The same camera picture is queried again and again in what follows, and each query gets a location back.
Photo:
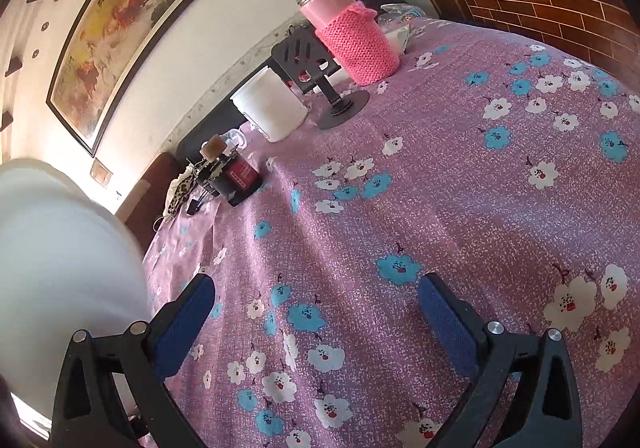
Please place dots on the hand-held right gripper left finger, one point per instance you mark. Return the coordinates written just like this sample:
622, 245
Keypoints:
180, 323

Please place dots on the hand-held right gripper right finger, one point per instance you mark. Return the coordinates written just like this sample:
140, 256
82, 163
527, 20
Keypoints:
445, 323

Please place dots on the brown armchair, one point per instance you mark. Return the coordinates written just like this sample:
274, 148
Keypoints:
150, 198

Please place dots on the leopard print cloth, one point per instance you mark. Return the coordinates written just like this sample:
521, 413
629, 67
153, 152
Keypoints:
177, 190

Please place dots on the purple floral tablecloth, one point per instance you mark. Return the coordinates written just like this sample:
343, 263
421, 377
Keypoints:
400, 177

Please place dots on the dark red bottle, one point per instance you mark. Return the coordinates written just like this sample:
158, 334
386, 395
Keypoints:
240, 175

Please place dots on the dark sofa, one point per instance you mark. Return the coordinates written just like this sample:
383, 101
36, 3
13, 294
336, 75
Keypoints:
200, 137

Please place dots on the small glass jar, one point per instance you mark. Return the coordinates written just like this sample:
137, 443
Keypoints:
234, 140

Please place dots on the white plastic container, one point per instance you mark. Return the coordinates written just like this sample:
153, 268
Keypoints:
270, 102

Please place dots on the pink bottle with knit sleeve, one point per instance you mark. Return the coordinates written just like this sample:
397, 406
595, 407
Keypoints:
355, 42

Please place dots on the black phone stand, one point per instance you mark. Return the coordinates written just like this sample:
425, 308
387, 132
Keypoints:
300, 52

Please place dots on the clear plastic bag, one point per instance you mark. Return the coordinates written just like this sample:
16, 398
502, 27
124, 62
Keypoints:
400, 12

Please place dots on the wooden cabinet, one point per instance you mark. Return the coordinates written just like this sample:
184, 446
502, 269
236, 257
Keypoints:
525, 2

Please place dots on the framed wall painting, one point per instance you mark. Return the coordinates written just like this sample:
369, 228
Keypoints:
115, 37

